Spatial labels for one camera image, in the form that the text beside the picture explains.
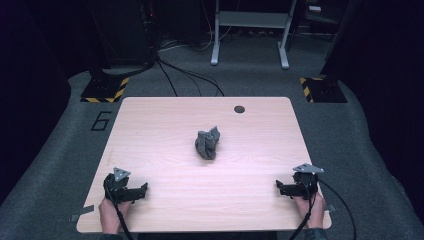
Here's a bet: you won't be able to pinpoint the person's right hand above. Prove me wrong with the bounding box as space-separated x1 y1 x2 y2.
293 193 326 230

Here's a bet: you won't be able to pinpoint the black stand with striped base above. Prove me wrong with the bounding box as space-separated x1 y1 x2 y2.
80 0 130 104
298 0 364 104

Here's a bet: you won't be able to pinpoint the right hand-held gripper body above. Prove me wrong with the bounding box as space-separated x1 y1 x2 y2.
292 163 325 200

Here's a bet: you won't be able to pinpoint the person's left hand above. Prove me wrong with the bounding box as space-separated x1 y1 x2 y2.
98 197 132 235

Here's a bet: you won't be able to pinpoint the white desk frame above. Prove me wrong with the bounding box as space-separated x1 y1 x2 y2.
210 0 298 70

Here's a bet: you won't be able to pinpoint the grey towel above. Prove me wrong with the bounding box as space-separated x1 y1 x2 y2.
194 125 222 161

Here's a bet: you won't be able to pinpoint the left hand-held gripper cable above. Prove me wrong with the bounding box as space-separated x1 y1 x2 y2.
105 186 135 240

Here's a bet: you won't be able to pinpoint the right hand-held gripper cable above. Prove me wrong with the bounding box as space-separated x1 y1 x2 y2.
288 179 318 240

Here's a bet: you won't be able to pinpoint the white floor cables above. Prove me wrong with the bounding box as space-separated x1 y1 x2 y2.
157 25 234 53

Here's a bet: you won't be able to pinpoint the black floor cable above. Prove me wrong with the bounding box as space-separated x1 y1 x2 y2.
159 58 226 98
318 179 358 240
155 59 180 98

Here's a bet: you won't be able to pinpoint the hand-held gripper cable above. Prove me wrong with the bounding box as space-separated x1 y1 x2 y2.
288 179 318 240
105 186 135 240

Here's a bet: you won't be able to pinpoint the black cabinet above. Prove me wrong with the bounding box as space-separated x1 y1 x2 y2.
96 0 158 68

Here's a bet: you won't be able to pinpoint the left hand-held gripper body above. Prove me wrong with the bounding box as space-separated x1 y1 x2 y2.
103 167 134 204

